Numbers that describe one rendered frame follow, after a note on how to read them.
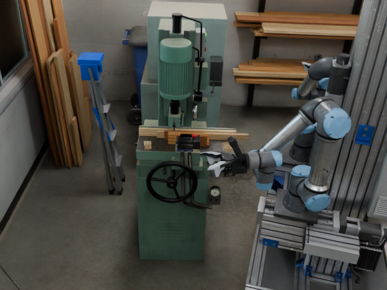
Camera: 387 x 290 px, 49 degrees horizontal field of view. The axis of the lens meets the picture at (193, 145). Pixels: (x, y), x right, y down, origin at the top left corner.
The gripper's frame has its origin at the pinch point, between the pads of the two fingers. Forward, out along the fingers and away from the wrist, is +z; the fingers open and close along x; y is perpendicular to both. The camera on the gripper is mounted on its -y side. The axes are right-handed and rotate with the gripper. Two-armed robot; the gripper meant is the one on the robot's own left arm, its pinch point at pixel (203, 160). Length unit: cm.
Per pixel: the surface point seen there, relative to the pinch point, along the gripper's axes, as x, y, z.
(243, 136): 70, 21, -42
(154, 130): 82, 18, 12
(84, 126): 222, 68, 62
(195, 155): 51, 22, -8
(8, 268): 85, 113, 112
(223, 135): 72, 21, -29
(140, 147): 71, 24, 22
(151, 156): 66, 28, 16
